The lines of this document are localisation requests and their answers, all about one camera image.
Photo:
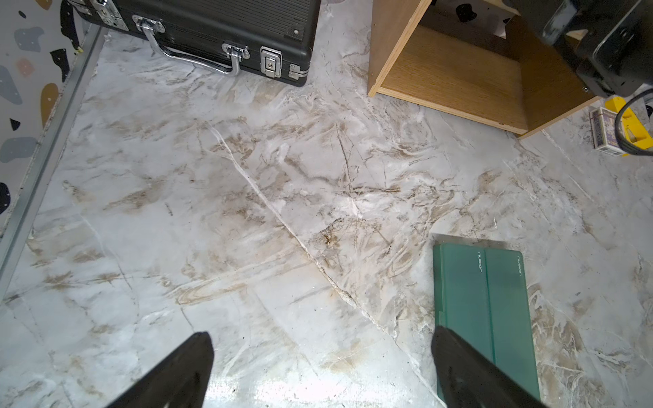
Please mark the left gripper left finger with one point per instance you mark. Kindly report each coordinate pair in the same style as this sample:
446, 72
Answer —
179, 380

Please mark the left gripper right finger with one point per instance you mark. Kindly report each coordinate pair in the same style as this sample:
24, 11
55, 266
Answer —
468, 379

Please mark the green pencil case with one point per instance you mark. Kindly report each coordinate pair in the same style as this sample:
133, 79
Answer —
462, 295
511, 323

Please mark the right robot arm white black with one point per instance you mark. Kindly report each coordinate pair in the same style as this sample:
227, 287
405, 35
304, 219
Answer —
608, 44

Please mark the wooden three-tier shelf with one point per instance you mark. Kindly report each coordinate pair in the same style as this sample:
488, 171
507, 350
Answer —
513, 82

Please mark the small card box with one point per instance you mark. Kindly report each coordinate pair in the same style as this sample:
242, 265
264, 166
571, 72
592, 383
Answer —
602, 123

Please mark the yellow triangular plastic piece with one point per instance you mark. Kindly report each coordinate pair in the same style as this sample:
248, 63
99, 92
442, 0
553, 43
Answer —
632, 128

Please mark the black flat case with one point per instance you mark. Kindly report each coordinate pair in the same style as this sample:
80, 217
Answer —
274, 39

